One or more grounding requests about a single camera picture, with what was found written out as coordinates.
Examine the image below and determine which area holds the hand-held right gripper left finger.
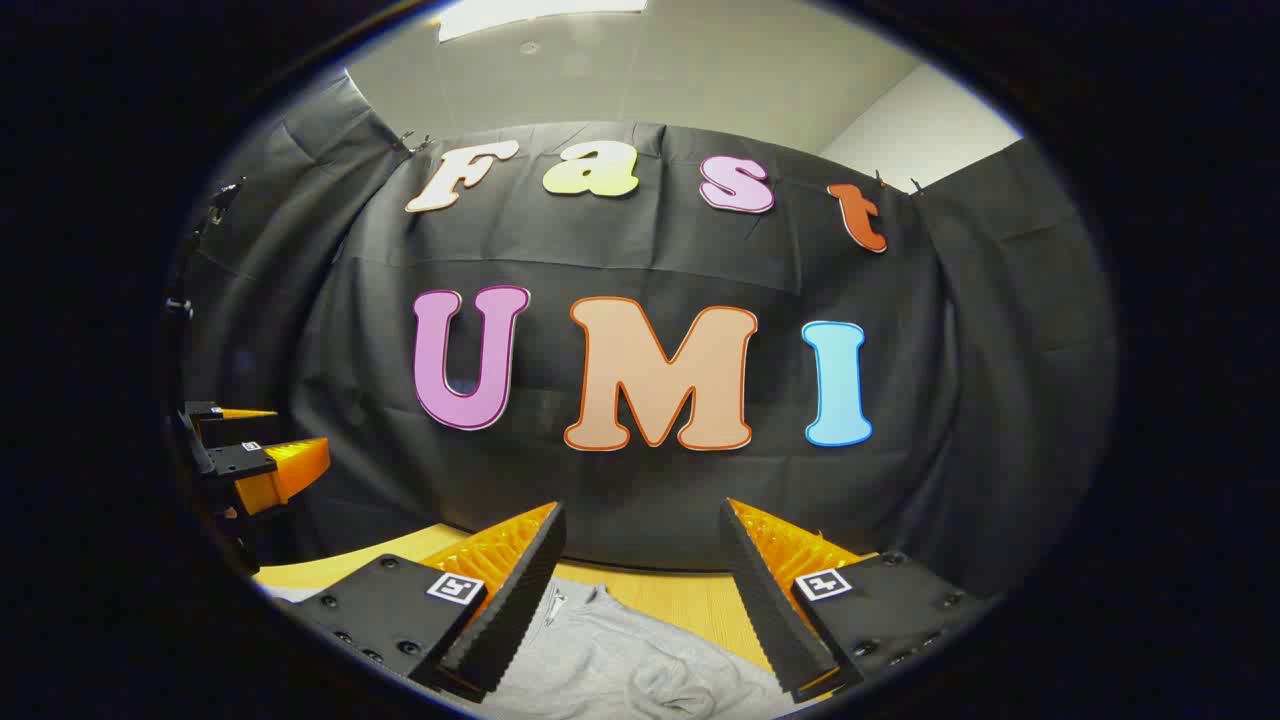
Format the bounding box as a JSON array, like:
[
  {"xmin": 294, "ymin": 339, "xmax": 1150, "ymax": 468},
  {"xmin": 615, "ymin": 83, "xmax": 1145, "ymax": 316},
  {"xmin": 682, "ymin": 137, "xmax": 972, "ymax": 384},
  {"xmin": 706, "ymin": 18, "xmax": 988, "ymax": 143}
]
[{"xmin": 290, "ymin": 500, "xmax": 568, "ymax": 701}]

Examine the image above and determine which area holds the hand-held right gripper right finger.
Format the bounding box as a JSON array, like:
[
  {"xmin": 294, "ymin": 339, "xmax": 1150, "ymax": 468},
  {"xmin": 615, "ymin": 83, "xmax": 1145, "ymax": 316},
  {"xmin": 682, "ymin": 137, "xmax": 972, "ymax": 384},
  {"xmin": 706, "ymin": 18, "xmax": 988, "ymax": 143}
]
[{"xmin": 718, "ymin": 497, "xmax": 1001, "ymax": 704}]

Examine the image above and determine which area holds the grey zip-neck sweatshirt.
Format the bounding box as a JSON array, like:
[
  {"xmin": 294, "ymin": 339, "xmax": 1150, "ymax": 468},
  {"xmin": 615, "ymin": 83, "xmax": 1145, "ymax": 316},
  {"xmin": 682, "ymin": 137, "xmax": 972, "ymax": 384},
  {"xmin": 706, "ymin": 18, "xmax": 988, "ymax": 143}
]
[{"xmin": 480, "ymin": 580, "xmax": 801, "ymax": 717}]

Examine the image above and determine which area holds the black backdrop cloth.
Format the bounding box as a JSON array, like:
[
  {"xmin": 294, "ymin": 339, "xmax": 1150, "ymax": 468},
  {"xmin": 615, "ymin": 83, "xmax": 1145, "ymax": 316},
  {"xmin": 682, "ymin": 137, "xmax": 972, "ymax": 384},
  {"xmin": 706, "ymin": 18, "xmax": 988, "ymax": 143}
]
[{"xmin": 165, "ymin": 65, "xmax": 1119, "ymax": 601}]

